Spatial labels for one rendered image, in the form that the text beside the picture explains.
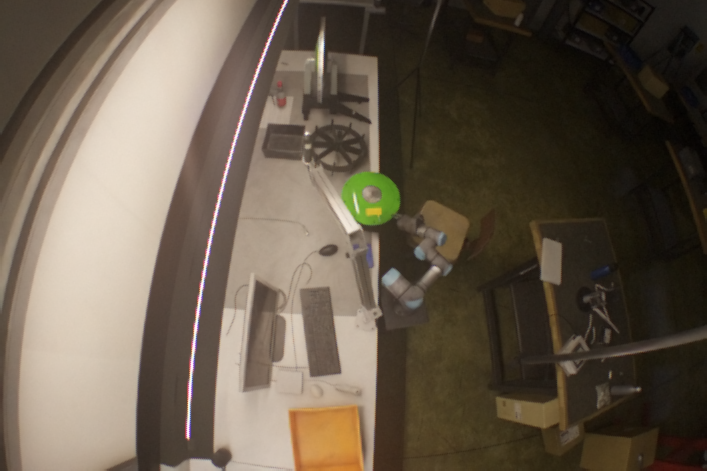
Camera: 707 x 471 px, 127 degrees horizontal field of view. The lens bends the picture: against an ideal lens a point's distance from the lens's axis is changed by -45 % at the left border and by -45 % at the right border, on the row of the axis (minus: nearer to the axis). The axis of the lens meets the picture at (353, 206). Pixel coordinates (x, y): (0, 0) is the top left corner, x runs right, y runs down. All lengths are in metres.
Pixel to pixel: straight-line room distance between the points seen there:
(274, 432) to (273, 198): 1.25
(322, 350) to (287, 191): 0.89
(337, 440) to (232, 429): 0.51
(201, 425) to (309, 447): 1.20
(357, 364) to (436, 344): 1.18
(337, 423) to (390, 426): 1.05
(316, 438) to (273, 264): 0.92
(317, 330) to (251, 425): 0.60
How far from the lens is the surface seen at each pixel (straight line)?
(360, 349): 1.62
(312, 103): 2.11
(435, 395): 2.71
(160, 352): 0.45
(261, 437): 1.70
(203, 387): 0.51
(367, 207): 1.61
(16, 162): 0.60
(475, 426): 2.91
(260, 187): 1.88
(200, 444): 0.53
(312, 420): 1.64
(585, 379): 2.22
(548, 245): 2.11
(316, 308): 1.60
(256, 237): 1.75
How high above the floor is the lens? 2.52
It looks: 63 degrees down
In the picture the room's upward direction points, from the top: 13 degrees clockwise
